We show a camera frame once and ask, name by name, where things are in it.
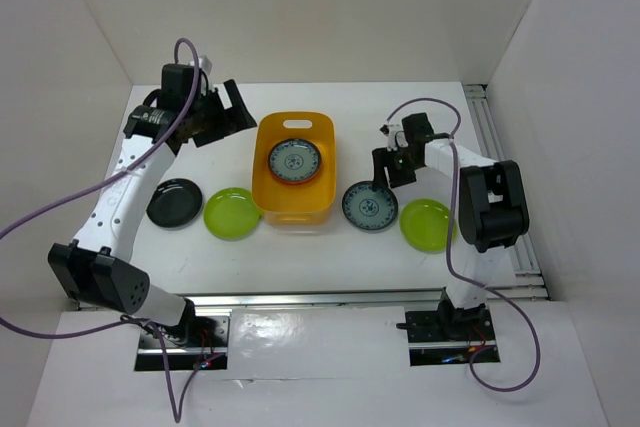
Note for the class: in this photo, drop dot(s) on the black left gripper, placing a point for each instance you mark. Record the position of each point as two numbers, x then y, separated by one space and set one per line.
231 119

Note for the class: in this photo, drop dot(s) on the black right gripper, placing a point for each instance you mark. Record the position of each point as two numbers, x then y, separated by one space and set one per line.
383 158

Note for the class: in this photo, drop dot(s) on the blue floral plate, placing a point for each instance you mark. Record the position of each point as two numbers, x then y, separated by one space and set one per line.
294 158
369 208

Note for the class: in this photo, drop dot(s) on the orange plate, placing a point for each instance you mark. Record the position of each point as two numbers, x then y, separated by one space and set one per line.
294 182

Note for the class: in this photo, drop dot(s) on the green plate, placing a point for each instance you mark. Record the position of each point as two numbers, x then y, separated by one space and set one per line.
231 214
424 225

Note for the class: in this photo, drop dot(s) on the black plate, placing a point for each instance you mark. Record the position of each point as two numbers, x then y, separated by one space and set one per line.
175 203

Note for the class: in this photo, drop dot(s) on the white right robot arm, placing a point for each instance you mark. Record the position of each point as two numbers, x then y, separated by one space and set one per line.
488 210

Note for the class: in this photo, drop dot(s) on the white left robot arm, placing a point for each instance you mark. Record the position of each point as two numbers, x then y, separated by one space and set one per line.
95 266

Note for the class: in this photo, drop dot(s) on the yellow plastic bin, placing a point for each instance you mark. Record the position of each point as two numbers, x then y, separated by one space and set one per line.
308 204

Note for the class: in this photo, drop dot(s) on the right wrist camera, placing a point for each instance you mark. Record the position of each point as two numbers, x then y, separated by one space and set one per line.
395 135

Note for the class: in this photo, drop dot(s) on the aluminium rail front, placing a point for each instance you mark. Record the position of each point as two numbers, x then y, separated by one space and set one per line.
321 299

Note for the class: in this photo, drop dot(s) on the aluminium rail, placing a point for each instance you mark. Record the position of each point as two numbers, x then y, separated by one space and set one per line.
530 282
321 299

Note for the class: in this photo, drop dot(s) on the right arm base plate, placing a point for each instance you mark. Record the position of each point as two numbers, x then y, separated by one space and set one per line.
430 344

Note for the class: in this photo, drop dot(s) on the aluminium rail right side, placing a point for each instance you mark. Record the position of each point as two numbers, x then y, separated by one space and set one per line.
530 282

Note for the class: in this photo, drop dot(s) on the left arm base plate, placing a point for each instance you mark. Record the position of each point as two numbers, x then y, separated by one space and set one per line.
208 350

